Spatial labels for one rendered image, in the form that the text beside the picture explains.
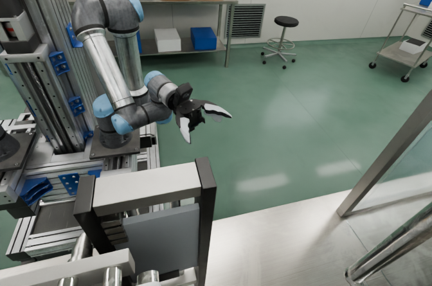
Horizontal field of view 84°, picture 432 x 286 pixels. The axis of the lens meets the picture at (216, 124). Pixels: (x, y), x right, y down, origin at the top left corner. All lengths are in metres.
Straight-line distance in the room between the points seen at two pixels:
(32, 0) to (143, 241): 0.96
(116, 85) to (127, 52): 0.21
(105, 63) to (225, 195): 1.44
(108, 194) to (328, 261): 0.75
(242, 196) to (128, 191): 1.74
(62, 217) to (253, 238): 1.30
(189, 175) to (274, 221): 0.64
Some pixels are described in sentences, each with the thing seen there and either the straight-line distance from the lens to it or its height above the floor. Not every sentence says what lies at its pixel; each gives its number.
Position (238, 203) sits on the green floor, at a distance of 1.98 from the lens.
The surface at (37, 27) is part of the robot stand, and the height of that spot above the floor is 1.31.
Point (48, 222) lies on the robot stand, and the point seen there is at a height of 0.21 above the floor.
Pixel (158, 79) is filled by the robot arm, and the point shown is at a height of 1.25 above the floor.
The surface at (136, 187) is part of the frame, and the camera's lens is 0.31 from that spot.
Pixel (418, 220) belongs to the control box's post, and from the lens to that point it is 0.24.
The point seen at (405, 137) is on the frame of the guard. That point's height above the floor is 1.30.
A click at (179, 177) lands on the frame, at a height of 1.44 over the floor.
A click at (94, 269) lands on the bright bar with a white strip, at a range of 0.26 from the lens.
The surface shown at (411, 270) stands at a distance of 0.91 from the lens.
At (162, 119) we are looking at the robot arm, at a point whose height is 1.09.
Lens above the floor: 1.69
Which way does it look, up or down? 42 degrees down
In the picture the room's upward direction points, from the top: 5 degrees clockwise
